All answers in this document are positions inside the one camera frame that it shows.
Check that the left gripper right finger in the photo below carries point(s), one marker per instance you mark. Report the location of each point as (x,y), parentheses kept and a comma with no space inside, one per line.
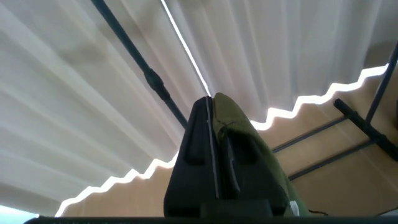
(258,183)

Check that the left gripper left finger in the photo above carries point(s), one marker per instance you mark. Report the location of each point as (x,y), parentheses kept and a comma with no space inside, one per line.
(192,183)

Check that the green long-sleeved shirt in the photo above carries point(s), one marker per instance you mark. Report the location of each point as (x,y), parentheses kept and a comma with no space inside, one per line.
(236,112)

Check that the black clothes rack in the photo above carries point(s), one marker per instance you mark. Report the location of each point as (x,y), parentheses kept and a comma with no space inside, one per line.
(154,82)

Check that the beige curtain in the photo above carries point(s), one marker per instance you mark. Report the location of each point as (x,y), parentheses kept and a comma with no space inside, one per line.
(62,93)

